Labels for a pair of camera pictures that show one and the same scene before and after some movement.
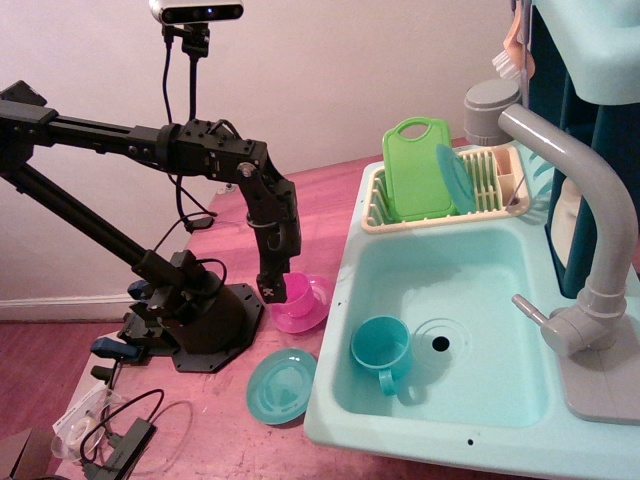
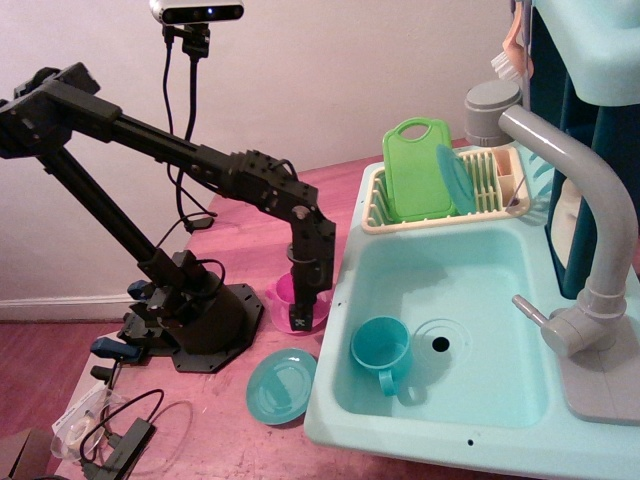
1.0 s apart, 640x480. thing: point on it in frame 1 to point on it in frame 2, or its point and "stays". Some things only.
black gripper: [276, 225] to [313, 269]
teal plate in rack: [457, 179] stays
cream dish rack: [501, 187] stays
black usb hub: [127, 450] stays
